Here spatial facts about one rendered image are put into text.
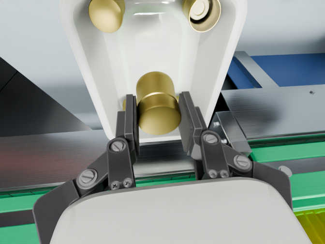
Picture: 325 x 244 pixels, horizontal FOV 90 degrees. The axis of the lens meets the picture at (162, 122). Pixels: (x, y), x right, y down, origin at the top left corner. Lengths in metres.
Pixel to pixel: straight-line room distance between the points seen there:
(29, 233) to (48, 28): 0.41
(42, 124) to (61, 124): 0.08
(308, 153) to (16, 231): 0.48
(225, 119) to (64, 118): 0.66
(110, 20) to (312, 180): 0.33
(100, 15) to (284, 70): 0.47
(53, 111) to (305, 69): 0.91
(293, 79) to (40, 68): 0.65
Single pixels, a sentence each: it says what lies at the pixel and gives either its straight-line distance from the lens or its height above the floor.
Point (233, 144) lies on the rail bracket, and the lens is 0.26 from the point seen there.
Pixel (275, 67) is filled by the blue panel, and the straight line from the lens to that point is 0.55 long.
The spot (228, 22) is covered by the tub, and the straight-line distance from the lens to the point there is 0.21.
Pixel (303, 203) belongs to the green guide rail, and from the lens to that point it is 0.39.
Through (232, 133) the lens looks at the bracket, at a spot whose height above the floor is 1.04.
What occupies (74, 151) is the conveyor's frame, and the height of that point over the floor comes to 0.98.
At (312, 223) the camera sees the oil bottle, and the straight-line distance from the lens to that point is 0.43.
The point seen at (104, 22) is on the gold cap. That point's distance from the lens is 0.21.
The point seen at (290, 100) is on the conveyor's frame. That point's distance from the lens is 0.40.
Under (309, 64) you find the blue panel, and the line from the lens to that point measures 0.63.
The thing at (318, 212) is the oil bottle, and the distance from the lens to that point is 0.45.
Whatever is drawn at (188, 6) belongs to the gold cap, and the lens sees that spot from 0.22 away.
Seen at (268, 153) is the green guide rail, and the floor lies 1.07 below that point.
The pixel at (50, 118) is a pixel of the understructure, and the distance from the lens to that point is 0.83.
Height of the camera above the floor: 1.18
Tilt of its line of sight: 41 degrees down
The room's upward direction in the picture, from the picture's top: 171 degrees clockwise
